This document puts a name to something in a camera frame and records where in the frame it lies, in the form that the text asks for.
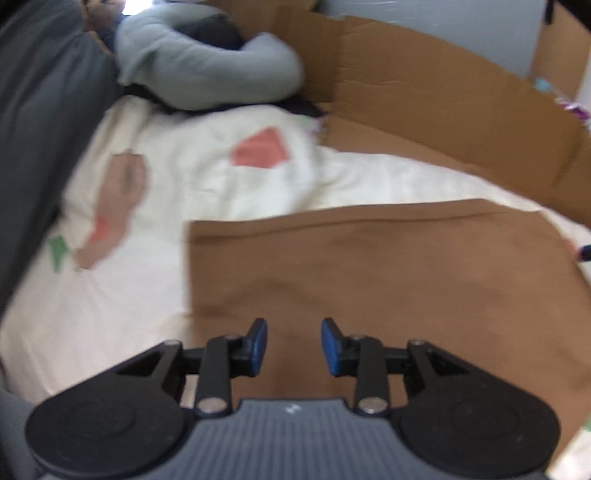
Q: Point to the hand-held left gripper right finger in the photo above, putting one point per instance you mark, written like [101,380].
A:
[332,348]

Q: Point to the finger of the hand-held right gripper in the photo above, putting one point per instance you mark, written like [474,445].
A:
[585,253]

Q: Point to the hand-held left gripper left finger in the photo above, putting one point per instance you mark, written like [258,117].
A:
[257,346]

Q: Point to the brown t-shirt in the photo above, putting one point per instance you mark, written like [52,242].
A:
[369,258]

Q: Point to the purple white package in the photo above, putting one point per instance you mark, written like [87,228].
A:
[575,108]

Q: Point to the bear print bedsheet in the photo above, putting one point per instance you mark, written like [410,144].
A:
[207,184]

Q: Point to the blue cap detergent bottle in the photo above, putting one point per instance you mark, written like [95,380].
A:
[544,84]

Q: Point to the brown cardboard box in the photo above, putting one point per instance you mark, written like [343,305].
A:
[568,50]

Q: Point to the flattened cardboard sheet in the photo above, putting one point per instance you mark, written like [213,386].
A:
[438,92]

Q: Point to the grey neck pillow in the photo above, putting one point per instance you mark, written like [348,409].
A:
[207,78]

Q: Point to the grey wrapped mattress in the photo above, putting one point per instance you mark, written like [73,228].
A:
[438,23]

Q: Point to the dark grey pillow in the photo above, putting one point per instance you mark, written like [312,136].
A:
[41,115]

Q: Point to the brown teddy bear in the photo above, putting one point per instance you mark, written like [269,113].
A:
[99,9]

